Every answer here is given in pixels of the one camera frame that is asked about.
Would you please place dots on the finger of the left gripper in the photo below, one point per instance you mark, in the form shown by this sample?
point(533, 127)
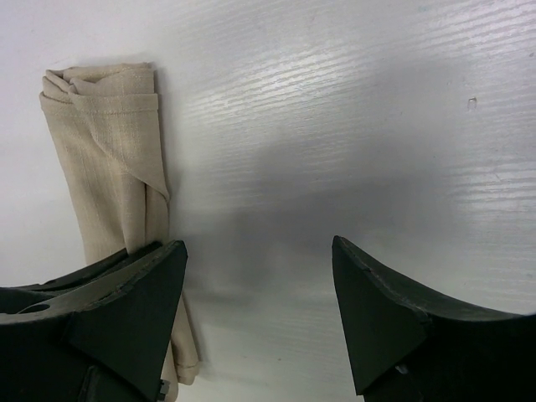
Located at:
point(15, 299)

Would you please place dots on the beige cloth napkin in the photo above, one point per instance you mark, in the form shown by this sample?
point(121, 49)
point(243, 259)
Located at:
point(104, 122)

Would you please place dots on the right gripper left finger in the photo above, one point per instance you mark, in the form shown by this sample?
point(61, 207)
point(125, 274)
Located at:
point(104, 341)

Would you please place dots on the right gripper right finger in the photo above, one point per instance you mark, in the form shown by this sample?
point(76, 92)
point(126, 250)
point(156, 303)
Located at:
point(408, 342)

